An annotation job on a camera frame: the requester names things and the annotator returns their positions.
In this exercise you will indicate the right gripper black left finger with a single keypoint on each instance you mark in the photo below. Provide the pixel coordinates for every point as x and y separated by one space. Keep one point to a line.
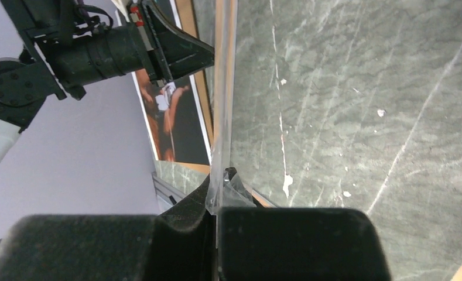
174 245

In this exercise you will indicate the aluminium rail frame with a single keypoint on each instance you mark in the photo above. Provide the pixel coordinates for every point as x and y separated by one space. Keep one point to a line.
167 195

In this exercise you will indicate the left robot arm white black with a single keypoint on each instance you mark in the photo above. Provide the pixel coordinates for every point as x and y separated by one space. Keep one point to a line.
16 115

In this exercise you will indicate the clear acrylic sheet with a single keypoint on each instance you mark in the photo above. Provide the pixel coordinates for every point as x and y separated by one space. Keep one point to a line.
331 97

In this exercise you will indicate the glossy photo print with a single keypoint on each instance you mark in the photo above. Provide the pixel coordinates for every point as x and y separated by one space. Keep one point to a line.
174 119

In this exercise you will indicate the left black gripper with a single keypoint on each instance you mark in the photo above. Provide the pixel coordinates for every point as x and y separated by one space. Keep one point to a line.
68 46

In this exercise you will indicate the brown backing board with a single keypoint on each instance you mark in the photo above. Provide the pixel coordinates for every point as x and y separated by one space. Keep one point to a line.
186 12

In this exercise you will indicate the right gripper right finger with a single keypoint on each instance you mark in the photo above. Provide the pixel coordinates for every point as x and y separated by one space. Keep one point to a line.
263 243

